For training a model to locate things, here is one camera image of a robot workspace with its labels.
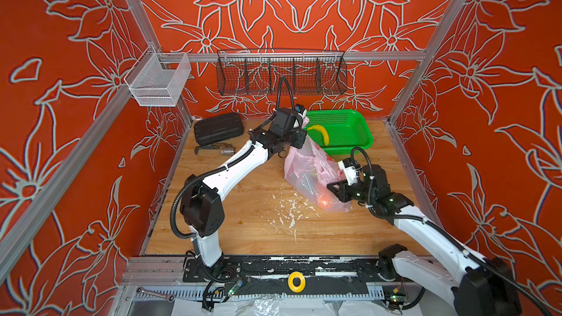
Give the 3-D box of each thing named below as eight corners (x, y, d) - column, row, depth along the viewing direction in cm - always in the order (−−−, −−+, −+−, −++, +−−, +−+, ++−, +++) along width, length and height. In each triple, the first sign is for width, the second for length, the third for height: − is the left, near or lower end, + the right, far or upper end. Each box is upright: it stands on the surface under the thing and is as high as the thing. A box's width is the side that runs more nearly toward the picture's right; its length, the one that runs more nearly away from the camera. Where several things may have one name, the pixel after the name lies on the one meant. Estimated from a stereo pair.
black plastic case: (200, 150, 108) (196, 142, 103) (194, 128, 118) (190, 120, 113) (247, 135, 115) (246, 126, 110) (238, 115, 125) (237, 107, 120)
